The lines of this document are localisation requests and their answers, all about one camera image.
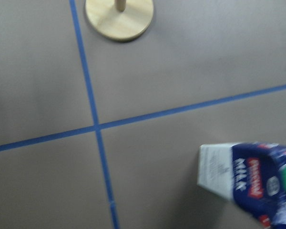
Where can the blue white milk carton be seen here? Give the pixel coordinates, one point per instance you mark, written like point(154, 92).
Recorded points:
point(252, 175)

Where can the wooden mug tree stand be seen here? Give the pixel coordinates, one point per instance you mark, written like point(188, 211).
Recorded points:
point(120, 20)

